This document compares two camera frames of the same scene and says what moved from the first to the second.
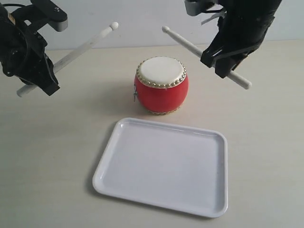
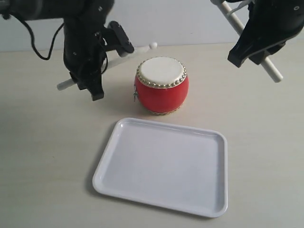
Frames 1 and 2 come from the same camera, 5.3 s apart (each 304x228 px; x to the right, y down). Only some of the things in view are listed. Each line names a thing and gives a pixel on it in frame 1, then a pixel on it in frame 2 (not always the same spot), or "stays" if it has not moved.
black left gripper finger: x=42 y=74 -> x=93 y=82
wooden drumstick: x=76 y=51 -> x=69 y=82
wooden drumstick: x=196 y=49 -> x=268 y=63
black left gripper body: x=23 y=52 -> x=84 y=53
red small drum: x=161 y=85 stays
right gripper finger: x=224 y=66 -> x=258 y=58
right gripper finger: x=217 y=49 -> x=249 y=43
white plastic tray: x=166 y=166 stays
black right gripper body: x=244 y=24 -> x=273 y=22
